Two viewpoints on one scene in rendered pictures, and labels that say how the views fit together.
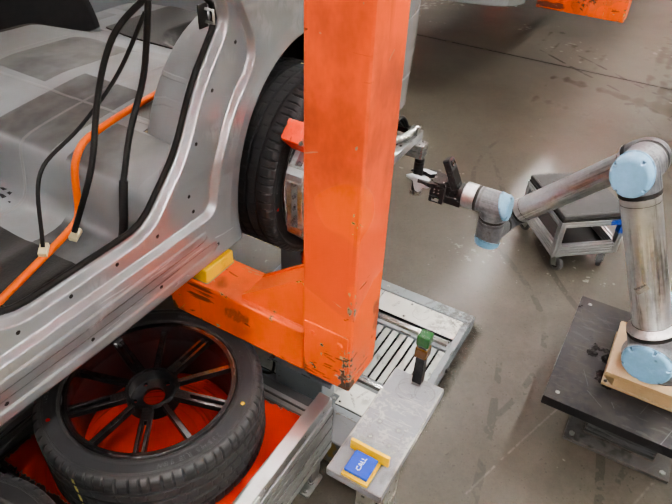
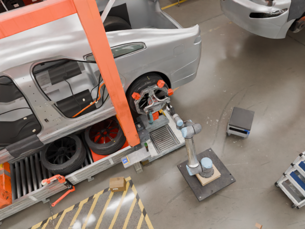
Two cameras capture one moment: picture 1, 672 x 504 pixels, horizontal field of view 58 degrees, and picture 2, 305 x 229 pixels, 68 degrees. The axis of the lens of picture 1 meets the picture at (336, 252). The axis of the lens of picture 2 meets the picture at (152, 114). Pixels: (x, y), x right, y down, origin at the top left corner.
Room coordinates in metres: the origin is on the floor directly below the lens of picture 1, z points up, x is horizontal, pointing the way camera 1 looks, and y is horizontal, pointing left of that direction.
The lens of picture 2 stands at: (0.16, -1.58, 3.45)
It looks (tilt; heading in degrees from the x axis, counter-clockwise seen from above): 52 degrees down; 44
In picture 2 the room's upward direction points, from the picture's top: 11 degrees counter-clockwise
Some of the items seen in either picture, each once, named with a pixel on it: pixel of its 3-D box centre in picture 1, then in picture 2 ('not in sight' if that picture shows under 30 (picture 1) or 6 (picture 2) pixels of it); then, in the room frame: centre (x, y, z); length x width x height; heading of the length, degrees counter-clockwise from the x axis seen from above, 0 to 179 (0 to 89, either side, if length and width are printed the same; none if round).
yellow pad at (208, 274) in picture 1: (204, 259); not in sight; (1.51, 0.42, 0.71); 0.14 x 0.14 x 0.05; 61
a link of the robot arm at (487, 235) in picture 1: (490, 229); (179, 125); (1.77, -0.54, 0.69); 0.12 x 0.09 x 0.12; 139
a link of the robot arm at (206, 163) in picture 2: not in sight; (205, 164); (1.47, -1.12, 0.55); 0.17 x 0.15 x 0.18; 139
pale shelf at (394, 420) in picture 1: (388, 429); (135, 156); (1.10, -0.18, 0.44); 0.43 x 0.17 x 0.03; 151
